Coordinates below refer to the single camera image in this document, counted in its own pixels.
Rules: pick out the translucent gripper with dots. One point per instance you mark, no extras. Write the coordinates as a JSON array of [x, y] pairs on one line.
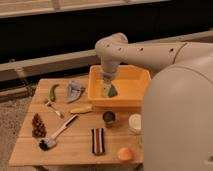
[[107, 83]]

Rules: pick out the white dish brush black head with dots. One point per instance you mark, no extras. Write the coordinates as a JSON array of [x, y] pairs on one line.
[[50, 142]]

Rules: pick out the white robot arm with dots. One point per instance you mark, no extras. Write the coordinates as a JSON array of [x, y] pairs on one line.
[[177, 123]]

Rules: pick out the small metal cup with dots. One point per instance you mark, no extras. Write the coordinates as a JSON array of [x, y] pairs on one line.
[[109, 118]]

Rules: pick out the white paper cup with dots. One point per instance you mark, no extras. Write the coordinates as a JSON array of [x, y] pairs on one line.
[[135, 123]]

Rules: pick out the green sponge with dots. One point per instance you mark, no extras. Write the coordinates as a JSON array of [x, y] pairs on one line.
[[112, 91]]

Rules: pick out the yellow plastic bin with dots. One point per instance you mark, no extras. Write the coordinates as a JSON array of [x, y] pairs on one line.
[[131, 83]]

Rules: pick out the grey crumpled cloth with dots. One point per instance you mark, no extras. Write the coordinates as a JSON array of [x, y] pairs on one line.
[[74, 91]]

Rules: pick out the yellow corn cob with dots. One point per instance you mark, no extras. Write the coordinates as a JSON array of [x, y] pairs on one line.
[[81, 110]]

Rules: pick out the green chili pepper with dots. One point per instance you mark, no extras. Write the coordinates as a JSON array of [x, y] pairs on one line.
[[52, 95]]

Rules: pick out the metal fork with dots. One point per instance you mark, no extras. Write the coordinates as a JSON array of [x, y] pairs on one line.
[[49, 104]]

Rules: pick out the wooden table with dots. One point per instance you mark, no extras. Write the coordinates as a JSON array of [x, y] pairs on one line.
[[74, 145]]

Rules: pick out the orange apple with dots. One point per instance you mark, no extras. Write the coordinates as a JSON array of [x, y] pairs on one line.
[[125, 154]]

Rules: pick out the dark red grape bunch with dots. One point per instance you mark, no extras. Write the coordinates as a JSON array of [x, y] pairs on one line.
[[38, 127]]

